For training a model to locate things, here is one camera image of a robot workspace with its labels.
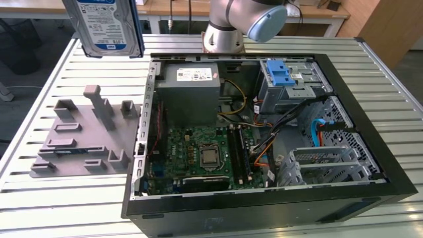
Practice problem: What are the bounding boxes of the metal disk bay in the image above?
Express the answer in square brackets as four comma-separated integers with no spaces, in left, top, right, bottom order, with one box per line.
[278,146,386,186]

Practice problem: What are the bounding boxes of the grey parts rack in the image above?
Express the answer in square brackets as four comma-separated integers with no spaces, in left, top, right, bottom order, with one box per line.
[29,84,141,178]

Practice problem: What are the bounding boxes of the black power wire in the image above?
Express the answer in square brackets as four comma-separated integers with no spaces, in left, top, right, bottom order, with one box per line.
[322,123,356,132]

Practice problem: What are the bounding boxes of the wooden desk white frame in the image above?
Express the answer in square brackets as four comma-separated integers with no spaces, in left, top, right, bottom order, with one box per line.
[0,0,351,38]

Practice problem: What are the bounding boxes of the orange wires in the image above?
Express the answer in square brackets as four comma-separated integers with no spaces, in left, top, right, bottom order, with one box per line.
[254,152,271,168]

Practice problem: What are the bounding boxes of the blue plastic drive latch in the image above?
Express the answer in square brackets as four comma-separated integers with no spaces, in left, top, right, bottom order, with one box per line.
[266,59,295,87]

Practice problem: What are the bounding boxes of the silver CPU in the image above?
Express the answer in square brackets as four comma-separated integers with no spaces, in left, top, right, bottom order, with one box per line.
[202,149,220,165]

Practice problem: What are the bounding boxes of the grey power supply unit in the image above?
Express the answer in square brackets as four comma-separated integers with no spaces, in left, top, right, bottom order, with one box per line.
[155,63,222,127]

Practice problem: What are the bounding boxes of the black PC case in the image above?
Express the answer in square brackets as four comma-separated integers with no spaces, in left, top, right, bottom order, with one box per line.
[120,52,419,238]

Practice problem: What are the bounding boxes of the metal optical drive cage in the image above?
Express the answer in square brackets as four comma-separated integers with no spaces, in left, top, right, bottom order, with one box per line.
[258,59,334,116]

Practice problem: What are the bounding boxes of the black graphics card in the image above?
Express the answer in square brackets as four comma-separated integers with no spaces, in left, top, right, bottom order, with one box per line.
[180,175,231,193]

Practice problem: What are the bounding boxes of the installed RAM stick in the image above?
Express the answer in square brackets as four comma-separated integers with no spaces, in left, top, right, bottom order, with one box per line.
[238,126,254,179]

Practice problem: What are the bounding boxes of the hard disk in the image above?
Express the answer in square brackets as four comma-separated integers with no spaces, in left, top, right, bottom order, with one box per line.
[61,0,147,60]

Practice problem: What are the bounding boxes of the CPU socket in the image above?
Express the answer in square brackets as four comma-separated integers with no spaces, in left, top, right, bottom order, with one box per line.
[198,142,226,172]

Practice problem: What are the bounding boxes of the red wire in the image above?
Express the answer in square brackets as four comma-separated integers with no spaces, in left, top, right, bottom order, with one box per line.
[149,101,165,156]

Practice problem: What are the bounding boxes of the blue data wire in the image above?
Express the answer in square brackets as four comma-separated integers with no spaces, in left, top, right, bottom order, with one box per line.
[310,119,327,147]

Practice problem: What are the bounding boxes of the black RAM slot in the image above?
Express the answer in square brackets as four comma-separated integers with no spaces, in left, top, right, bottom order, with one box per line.
[227,125,244,180]

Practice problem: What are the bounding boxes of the black cable bundle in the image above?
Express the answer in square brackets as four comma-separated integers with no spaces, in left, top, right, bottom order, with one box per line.
[254,98,331,154]

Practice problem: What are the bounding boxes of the black office chair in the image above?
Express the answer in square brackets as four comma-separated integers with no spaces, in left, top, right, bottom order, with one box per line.
[0,18,43,75]

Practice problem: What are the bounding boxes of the yellow wires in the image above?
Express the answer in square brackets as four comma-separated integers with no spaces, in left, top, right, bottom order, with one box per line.
[219,79,247,116]

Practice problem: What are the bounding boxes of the wooden cabinet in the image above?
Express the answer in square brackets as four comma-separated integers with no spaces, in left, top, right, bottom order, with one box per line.
[336,0,423,68]

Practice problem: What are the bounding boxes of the RAM stick on rack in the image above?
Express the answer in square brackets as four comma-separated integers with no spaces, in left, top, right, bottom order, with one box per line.
[55,148,89,154]

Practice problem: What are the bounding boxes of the green motherboard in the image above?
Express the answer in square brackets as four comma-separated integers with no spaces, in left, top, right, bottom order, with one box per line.
[147,125,270,195]

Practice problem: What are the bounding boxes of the grey table leg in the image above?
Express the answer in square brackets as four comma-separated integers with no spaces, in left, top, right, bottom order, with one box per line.
[0,81,15,102]

